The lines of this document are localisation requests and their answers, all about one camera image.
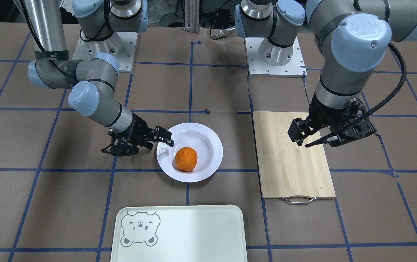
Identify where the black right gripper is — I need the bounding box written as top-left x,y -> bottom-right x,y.
102,113 -> 175,156

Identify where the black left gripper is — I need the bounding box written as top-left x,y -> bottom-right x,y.
288,95 -> 377,148

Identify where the orange fruit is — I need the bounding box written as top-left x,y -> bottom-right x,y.
175,147 -> 198,171

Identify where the white ceramic plate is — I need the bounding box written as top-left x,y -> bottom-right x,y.
156,123 -> 223,183

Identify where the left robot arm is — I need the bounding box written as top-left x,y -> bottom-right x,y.
234,0 -> 417,147

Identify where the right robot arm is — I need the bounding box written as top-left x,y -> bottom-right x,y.
20,0 -> 174,156

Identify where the cream bear tray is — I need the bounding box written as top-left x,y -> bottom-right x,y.
111,205 -> 248,262

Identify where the bamboo cutting board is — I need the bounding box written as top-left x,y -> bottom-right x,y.
253,111 -> 335,201

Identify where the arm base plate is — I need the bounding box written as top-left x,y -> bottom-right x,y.
245,37 -> 307,78
71,32 -> 139,73

